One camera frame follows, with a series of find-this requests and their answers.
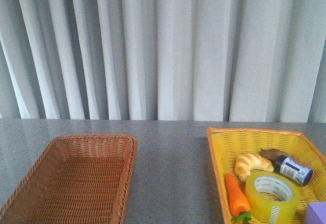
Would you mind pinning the brown wicker basket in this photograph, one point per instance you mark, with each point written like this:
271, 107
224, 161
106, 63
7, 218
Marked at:
76, 179

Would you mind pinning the blue labelled small bottle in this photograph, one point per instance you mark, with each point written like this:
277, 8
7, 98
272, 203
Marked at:
289, 168

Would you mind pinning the purple foam block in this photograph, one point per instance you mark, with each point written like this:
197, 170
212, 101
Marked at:
315, 213

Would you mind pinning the brown dried leaf object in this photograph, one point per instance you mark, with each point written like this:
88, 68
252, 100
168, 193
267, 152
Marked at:
273, 154

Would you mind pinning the yellow clear packing tape roll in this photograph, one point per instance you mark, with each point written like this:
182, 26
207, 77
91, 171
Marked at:
272, 198

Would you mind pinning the toy croissant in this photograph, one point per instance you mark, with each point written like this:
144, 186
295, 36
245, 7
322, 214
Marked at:
247, 162

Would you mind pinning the yellow plastic woven basket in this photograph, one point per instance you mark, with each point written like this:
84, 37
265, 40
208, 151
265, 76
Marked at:
226, 144

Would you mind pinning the white pleated curtain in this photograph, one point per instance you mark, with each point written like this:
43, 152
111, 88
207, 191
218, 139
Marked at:
199, 60

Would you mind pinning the orange toy carrot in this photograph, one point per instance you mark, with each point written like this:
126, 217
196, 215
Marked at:
238, 204

